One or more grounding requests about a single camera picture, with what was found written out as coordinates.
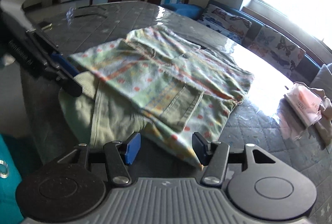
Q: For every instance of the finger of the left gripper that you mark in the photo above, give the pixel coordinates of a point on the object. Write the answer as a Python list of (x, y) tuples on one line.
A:
[(64, 63), (69, 85)]

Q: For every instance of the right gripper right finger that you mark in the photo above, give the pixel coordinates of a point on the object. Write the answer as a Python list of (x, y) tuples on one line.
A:
[(213, 156)]

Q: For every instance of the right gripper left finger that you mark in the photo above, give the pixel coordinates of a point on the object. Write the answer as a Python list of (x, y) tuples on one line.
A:
[(118, 156)]

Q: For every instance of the green patterned child jacket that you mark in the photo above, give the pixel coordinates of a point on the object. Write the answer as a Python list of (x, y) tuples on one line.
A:
[(158, 84)]

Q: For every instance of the grey quilted star tablecloth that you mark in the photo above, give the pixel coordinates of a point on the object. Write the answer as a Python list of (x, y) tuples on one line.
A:
[(261, 119)]

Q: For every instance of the pink tissue pack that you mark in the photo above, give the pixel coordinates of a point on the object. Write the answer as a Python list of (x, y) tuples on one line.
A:
[(299, 109)]

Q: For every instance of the cream crumpled garment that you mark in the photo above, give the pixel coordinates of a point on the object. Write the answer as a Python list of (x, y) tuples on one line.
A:
[(323, 126)]

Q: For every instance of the middle butterfly cushion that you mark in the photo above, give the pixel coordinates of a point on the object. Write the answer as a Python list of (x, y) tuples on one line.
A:
[(277, 50)]

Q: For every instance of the butterfly cushion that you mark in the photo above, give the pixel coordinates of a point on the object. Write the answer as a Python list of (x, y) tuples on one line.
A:
[(277, 50), (232, 26)]

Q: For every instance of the left butterfly cushion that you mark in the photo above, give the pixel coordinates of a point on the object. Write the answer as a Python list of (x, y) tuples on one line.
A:
[(232, 26)]

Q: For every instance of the blue sofa bench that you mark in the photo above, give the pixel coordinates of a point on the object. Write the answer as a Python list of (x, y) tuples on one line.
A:
[(306, 70)]

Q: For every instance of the grey pillow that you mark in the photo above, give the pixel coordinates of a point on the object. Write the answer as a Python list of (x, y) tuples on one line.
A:
[(323, 80)]

